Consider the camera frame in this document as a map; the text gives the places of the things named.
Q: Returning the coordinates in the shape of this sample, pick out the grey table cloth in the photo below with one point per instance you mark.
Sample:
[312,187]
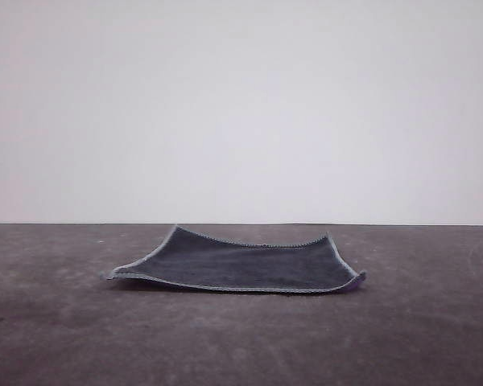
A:
[104,342]

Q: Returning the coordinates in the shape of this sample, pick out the purple towel with grey hem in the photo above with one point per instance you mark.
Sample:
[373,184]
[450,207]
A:
[233,265]

